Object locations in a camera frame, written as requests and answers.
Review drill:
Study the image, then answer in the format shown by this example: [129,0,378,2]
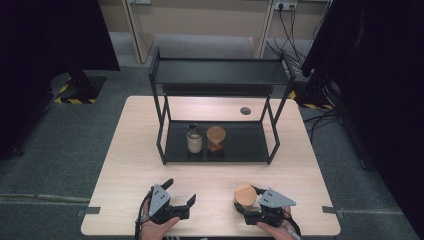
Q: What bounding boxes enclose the black metal two-tier rack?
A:
[148,46,297,166]

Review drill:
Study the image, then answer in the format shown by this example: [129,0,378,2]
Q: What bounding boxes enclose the glass shaker with white powder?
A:
[185,123,204,155]

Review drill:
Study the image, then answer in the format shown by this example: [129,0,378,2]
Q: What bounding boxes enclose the black cables from wall socket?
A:
[266,3,316,68]

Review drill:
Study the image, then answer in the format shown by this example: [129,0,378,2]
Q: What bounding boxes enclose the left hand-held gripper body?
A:
[147,184,191,225]

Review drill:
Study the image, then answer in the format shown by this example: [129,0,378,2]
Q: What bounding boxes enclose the person's left hand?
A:
[139,191,181,240]

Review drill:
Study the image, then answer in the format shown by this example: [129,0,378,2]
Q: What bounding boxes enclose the glass jar with green leaves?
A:
[233,183,259,212]

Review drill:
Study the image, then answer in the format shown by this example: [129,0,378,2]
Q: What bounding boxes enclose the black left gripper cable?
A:
[134,193,151,240]

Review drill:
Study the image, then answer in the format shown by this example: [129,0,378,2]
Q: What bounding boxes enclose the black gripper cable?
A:
[283,209,303,239]
[134,193,151,240]

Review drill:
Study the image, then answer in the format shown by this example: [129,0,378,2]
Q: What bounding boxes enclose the stand base with hazard tape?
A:
[49,71,108,105]
[289,76,338,111]

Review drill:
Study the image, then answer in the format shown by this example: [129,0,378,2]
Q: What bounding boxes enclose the glass jar with brown contents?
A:
[205,125,227,154]

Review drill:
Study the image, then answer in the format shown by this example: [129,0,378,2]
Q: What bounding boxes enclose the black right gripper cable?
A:
[283,209,303,239]

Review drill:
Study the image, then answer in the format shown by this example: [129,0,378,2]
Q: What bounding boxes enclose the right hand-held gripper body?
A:
[243,188,297,228]

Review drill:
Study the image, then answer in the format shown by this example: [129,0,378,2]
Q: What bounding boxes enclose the white wall socket with plugs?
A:
[276,1,298,11]

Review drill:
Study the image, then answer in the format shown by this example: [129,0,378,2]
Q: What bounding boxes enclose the black cables on floor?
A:
[301,106,341,141]

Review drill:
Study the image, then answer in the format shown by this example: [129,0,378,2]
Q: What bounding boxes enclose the person's right hand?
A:
[256,208,301,240]

